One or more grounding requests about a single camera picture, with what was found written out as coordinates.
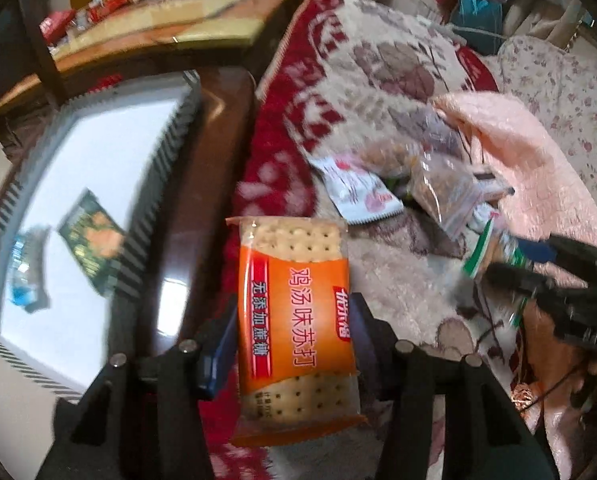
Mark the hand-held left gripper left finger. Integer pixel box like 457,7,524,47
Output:
36,294,240,480

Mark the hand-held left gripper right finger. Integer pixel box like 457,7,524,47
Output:
351,292,561,480

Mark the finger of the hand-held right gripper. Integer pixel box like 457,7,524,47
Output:
515,232,597,273
485,261,559,303

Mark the green white snack packet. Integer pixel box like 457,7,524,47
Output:
461,215,529,311

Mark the orange cracker packet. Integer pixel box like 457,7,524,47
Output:
226,216,366,448

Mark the clear brown snack bag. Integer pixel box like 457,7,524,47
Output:
411,152,484,238

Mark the white red snack packet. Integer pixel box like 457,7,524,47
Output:
311,155,404,226

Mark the striped white box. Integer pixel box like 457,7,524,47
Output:
0,72,202,401

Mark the pink quilt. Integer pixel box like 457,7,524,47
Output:
433,92,597,271

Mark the floral cover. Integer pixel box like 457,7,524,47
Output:
495,35,597,206

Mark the dark wooden chair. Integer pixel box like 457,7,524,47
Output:
0,0,259,480

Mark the blue snack packet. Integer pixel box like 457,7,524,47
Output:
6,227,52,313

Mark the teal bag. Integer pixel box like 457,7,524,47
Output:
453,0,504,53

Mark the red beige floral blanket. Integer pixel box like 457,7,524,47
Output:
198,0,544,480

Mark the yellow top wooden table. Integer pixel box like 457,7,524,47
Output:
0,0,289,121

